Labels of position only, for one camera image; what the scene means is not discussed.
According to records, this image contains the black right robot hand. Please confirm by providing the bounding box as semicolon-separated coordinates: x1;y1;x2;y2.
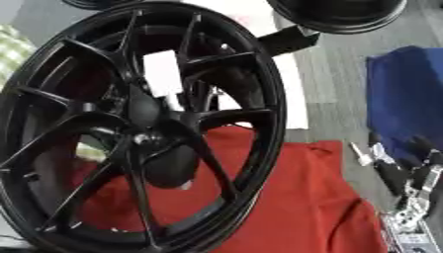
347;130;443;212

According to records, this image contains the black block stand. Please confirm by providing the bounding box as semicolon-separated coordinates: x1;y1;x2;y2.
256;25;322;56

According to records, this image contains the black spoked wheel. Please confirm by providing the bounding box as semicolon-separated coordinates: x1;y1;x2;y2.
0;1;290;253

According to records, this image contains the large black round wheel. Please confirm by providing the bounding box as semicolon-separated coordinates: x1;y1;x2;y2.
264;0;408;36

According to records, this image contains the blue fabric cover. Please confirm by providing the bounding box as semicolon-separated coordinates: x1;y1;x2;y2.
363;44;443;160

